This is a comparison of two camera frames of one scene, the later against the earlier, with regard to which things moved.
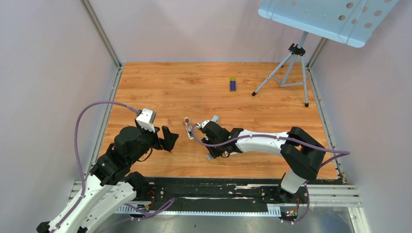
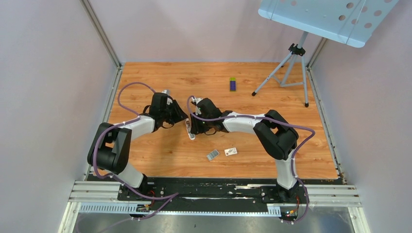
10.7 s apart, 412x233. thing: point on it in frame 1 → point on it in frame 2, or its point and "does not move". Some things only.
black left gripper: (169, 138) → (179, 115)
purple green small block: (232, 84) does not move
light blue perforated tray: (351, 23) does not move
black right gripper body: (215, 151) → (206, 125)
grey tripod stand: (295, 51) does not move
